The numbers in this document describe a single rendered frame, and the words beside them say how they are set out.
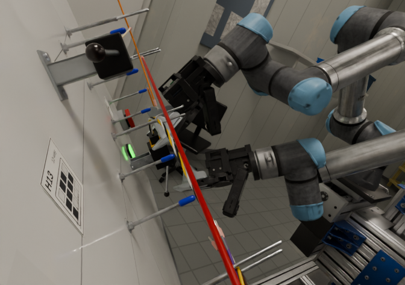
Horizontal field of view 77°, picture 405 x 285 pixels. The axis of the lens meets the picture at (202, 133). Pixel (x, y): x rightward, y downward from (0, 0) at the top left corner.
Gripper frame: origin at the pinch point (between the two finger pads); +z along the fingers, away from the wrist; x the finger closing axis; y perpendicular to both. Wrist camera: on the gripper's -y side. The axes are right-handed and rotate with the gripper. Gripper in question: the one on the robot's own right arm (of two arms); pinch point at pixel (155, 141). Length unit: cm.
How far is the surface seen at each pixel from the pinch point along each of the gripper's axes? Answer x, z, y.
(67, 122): 29.6, -1.1, 18.9
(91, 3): -183, -17, 46
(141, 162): 0.9, 5.7, -1.1
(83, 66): 27.6, -5.5, 21.1
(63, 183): 37.5, -0.3, 17.2
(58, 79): 27.7, -3.1, 21.7
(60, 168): 36.6, -0.6, 17.8
